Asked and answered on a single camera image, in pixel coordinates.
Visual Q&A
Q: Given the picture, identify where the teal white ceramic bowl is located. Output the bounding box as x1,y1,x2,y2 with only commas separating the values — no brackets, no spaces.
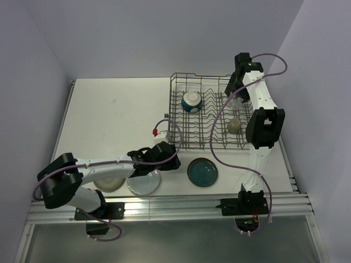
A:
181,92,202,113

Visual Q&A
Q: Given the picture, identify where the grey wire dish rack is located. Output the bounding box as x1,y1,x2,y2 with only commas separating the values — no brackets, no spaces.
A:
167,73,253,151

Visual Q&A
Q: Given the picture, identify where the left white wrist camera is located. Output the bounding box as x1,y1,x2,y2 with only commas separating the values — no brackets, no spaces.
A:
152,128,169,144

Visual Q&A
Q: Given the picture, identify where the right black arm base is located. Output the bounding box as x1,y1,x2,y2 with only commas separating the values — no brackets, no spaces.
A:
216,187,271,236

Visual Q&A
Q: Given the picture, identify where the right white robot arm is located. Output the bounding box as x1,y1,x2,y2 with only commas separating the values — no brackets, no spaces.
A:
225,53,285,214

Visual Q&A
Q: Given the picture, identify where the beige ceramic plate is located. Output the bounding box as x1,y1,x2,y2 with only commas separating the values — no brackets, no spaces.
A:
93,178,124,193

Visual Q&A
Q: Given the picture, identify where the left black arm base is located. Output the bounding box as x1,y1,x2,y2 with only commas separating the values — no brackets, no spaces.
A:
74,202,124,242

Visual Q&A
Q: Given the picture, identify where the clear glass tumbler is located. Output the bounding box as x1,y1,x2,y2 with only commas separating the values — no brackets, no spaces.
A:
228,96,245,111

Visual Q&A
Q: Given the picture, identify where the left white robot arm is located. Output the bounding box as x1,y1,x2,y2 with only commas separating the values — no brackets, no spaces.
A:
33,141,181,219

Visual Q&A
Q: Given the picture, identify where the teal ceramic plate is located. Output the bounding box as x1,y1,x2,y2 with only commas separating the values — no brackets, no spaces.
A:
187,158,218,188

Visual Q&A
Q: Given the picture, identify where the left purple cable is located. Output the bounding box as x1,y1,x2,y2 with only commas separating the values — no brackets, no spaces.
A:
32,119,183,202

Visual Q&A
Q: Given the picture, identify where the aluminium mounting rail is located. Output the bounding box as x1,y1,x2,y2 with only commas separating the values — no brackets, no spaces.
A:
26,192,314,225

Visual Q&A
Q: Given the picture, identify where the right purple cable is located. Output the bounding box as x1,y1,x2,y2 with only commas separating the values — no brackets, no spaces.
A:
210,53,288,228

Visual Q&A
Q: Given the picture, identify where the purple cable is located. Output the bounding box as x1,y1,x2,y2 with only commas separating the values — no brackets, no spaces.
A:
32,119,183,202
210,53,288,228

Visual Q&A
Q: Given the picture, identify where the olive ceramic mug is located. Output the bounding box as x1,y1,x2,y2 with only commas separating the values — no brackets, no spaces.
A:
227,118,241,134

